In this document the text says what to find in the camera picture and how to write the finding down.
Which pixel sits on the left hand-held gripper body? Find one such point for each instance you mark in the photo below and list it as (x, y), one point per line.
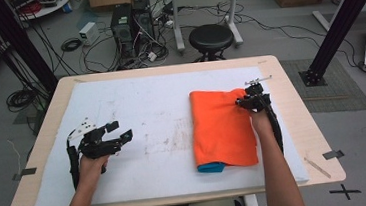
(98, 147)

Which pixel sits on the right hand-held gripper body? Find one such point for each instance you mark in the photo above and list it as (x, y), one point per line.
(257, 99)

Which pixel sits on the orange polo shirt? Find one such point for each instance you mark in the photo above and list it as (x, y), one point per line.
(221, 129)

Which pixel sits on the person's right hand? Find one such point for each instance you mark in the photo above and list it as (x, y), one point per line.
(261, 123)

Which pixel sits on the person's left hand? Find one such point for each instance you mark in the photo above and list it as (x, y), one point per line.
(91, 171)

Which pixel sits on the white foam mat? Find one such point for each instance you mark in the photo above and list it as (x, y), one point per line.
(137, 103)

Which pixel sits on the black round stool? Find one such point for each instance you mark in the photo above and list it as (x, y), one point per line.
(211, 37)

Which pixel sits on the grey floor mat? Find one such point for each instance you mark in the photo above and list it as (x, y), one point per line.
(334, 93)

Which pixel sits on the grey tape piece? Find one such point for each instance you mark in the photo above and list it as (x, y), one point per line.
(25, 173)
(333, 154)

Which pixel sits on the white power strip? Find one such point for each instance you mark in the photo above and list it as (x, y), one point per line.
(152, 56)

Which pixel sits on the thin wooden stick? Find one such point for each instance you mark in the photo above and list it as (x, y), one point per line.
(318, 168)

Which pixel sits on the black computer tower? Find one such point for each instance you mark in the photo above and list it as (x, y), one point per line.
(144, 26)
(122, 31)

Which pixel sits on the white power supply box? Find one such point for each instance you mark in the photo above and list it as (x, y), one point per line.
(88, 33)

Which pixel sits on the black metal stand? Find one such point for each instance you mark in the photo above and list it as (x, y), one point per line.
(22, 43)
(338, 29)

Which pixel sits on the round white table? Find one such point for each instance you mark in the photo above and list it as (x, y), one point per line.
(52, 8)

